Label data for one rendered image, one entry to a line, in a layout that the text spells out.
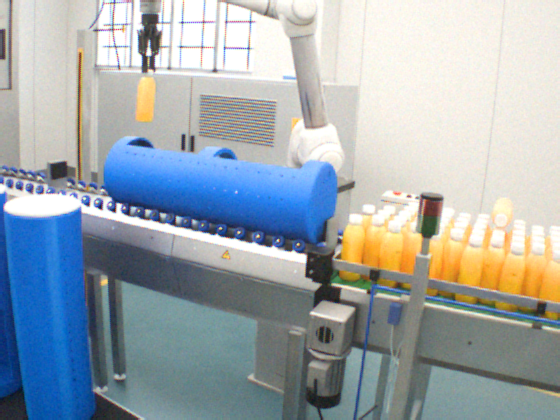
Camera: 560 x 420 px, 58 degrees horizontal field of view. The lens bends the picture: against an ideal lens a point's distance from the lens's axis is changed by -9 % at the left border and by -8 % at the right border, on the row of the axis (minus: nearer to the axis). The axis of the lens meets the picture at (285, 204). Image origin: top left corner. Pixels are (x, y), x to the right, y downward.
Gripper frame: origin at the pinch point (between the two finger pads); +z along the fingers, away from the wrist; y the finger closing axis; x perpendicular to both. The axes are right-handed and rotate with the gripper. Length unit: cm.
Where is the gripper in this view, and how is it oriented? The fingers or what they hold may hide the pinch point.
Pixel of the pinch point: (148, 64)
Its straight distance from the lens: 224.0
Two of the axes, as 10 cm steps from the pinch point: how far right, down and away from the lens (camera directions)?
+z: -0.5, 9.7, 2.5
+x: 9.0, 1.5, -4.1
